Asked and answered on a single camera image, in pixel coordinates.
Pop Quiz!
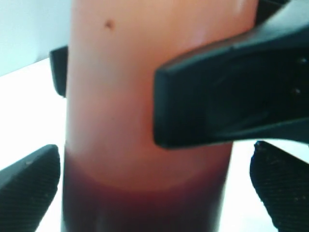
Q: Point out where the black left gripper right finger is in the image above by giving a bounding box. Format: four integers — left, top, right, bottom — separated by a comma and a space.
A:
250, 141, 309, 232

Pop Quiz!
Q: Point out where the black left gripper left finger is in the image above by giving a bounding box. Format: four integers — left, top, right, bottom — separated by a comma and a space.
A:
0, 145, 60, 232

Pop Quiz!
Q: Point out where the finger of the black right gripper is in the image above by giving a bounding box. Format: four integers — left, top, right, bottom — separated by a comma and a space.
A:
49, 46, 68, 98
153, 0, 309, 149

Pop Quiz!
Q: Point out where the red sauce squeeze bottle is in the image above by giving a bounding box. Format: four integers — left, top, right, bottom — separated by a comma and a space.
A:
61, 0, 258, 232

